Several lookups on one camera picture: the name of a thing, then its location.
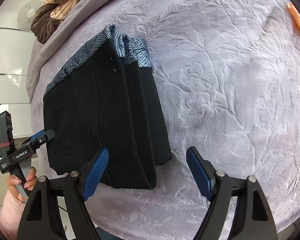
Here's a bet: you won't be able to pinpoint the black pants with patterned waistband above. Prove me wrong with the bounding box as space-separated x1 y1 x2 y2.
43 24 172 190

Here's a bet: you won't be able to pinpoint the left hand with painted nails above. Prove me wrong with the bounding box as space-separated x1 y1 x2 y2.
6 166 37 202

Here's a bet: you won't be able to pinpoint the white drawer cabinet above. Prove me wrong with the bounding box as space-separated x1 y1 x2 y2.
0 0 43 143

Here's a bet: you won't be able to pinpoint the lilac embossed bed blanket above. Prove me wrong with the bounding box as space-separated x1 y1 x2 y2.
26 0 300 239

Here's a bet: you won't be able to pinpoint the brown striped crumpled garment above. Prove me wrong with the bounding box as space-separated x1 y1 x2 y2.
30 0 81 44

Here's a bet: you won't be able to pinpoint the white round floral bag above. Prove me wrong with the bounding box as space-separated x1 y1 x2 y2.
17 0 42 31

